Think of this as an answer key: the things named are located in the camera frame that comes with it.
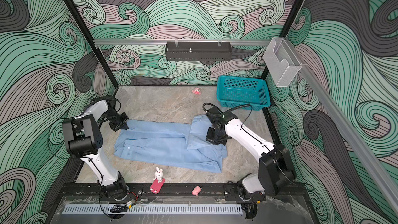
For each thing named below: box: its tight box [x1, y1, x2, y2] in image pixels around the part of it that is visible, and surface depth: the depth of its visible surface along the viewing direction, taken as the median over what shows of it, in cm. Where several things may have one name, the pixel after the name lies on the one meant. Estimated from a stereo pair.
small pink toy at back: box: [191, 87, 202, 95], surface depth 116 cm
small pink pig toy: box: [191, 185, 203, 197], surface depth 74 cm
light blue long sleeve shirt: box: [114, 114, 228, 173], surface depth 87 cm
